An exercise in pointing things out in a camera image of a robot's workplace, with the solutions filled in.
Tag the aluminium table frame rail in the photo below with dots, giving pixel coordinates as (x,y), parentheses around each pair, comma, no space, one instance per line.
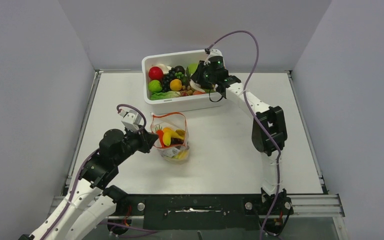
(86,109)

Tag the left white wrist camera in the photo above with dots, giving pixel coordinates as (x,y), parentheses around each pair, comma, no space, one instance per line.
(134,121)

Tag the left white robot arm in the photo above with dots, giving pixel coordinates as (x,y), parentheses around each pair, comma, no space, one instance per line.
(91,199)

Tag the green toy cabbage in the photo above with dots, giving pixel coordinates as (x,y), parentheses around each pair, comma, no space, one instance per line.
(192,68)

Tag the toy peach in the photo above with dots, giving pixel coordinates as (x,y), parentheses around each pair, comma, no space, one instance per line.
(196,92)

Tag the single yellow toy banana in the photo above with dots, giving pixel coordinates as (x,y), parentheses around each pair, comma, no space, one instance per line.
(169,133)

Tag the red toy apple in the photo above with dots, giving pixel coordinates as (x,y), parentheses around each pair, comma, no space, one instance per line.
(155,73)

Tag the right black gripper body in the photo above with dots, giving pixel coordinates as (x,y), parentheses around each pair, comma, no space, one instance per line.
(204,76)

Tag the clear orange-zip bag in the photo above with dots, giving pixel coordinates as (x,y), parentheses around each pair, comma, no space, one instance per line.
(173,120)

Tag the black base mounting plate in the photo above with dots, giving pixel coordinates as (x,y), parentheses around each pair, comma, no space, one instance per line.
(163,212)

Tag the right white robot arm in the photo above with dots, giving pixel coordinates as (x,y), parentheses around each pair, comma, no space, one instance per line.
(269,132)

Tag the brown toy nut cluster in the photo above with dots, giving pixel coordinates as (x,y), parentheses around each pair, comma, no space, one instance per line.
(188,89)

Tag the white plastic food bin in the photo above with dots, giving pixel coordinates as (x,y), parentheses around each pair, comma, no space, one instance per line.
(164,105)

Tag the green toy leaf vegetable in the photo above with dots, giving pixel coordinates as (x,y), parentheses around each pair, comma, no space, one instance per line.
(164,95)

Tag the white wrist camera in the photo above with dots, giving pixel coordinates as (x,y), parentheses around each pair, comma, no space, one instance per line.
(212,52)
(134,121)

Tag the yellow toy lemon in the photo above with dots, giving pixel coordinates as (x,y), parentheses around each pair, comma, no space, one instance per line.
(176,85)

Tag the black toy grapes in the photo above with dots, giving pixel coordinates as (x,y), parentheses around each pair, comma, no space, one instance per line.
(177,72)

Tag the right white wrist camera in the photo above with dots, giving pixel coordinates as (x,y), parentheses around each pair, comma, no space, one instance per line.
(212,52)

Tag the yellow toy banana bunch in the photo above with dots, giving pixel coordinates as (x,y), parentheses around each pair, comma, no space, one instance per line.
(181,156)

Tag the white toy mushroom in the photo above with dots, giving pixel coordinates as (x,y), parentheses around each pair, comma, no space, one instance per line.
(196,86)

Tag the white toy garlic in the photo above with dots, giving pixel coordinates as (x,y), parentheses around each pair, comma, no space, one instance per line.
(165,69)

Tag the dark purple toy grapes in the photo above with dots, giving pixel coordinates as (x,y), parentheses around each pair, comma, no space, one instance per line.
(176,141)

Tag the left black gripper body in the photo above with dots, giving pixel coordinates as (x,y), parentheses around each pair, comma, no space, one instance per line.
(135,141)

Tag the toy carrot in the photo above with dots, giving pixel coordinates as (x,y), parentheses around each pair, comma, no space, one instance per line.
(159,131)

